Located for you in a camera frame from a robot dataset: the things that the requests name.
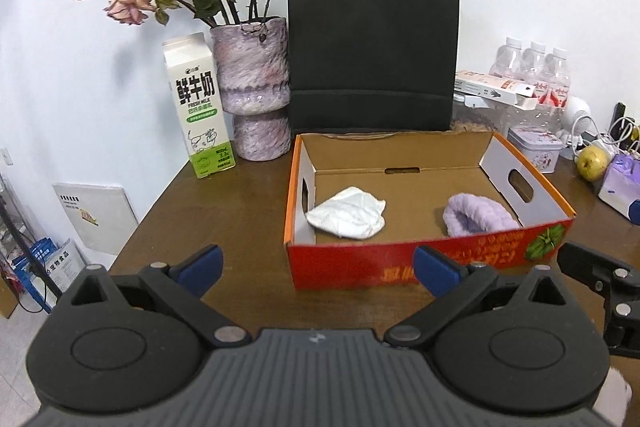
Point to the purple floral tin box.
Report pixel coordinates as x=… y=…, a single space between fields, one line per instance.
x=537 y=147

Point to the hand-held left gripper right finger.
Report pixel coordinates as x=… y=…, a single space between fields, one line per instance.
x=434 y=269

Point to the white green milk carton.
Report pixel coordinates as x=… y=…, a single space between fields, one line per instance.
x=197 y=107

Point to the black tripod stand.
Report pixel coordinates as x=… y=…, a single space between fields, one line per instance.
x=25 y=247

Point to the orange cardboard box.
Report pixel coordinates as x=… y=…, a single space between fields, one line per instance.
x=400 y=202

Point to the blue packets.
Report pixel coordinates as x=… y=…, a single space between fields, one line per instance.
x=37 y=272

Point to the black paper bag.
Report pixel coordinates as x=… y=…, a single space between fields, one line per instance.
x=372 y=47

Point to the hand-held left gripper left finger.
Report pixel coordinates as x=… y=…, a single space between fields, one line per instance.
x=201 y=264

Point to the long white carton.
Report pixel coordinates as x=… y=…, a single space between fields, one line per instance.
x=487 y=88

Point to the white folded cloth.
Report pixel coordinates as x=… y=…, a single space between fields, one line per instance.
x=347 y=214

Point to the purple fluffy slipper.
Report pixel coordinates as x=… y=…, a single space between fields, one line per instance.
x=475 y=212

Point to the white wall socket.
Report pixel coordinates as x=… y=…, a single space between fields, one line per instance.
x=5 y=156

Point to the white flat box on floor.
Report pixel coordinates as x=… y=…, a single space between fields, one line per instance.
x=95 y=217

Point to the clear plastic container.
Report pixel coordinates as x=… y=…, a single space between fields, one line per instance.
x=480 y=117

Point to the purple fuzzy vase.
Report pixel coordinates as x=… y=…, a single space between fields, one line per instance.
x=252 y=82

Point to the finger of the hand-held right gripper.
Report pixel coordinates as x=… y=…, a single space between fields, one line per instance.
x=620 y=294

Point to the purple tissue pack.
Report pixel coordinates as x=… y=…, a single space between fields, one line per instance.
x=622 y=187

